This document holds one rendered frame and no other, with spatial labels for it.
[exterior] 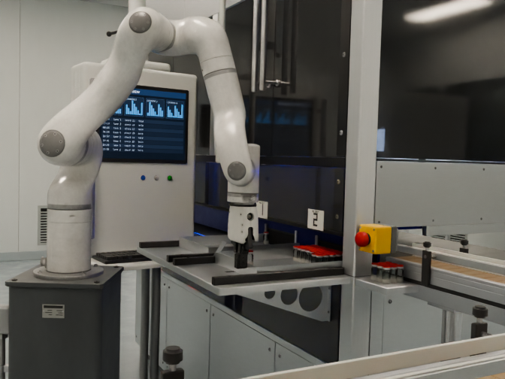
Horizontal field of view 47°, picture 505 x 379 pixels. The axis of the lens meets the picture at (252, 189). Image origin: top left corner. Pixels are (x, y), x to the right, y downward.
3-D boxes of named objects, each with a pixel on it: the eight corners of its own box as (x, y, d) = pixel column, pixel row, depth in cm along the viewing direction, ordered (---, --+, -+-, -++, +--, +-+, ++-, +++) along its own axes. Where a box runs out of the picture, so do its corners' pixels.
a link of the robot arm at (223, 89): (228, 62, 142) (257, 181, 142) (238, 71, 158) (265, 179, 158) (193, 71, 143) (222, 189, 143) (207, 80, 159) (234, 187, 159)
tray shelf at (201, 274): (256, 245, 225) (256, 241, 225) (373, 281, 163) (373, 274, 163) (136, 251, 202) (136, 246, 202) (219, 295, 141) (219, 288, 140)
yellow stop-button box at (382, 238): (378, 249, 159) (379, 222, 158) (396, 253, 152) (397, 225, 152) (356, 250, 155) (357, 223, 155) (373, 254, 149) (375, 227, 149)
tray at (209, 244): (262, 242, 220) (263, 233, 220) (299, 253, 197) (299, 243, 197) (179, 246, 204) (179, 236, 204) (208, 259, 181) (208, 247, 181)
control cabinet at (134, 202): (175, 244, 264) (179, 71, 260) (195, 250, 248) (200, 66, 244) (65, 251, 235) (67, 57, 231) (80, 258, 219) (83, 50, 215)
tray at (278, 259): (308, 256, 190) (309, 246, 190) (358, 271, 167) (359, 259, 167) (215, 263, 174) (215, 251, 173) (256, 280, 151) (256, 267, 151)
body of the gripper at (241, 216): (264, 201, 152) (262, 244, 152) (246, 198, 161) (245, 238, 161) (238, 201, 148) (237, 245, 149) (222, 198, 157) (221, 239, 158)
